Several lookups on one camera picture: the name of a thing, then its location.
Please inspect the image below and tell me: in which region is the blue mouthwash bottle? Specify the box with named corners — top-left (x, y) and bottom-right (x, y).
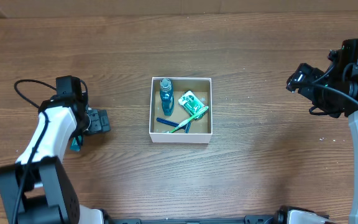
top-left (160, 78), bottom-right (175, 116)

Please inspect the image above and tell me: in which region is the green white toothbrush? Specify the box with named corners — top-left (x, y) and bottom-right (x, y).
top-left (169, 106), bottom-right (209, 133)

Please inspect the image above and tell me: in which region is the blue disposable razor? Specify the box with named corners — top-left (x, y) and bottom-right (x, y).
top-left (156, 118), bottom-right (191, 133)

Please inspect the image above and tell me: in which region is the green soap packet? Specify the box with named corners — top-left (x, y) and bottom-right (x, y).
top-left (178, 90), bottom-right (206, 116)

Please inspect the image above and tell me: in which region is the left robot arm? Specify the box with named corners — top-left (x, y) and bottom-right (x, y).
top-left (0, 76), bottom-right (112, 224)

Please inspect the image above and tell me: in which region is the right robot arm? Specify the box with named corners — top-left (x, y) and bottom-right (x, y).
top-left (287, 38), bottom-right (358, 223)

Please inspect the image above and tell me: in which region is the white cardboard box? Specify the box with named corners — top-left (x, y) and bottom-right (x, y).
top-left (149, 77), bottom-right (213, 144)

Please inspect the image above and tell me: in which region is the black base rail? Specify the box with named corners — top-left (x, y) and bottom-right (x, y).
top-left (104, 205), bottom-right (331, 224)

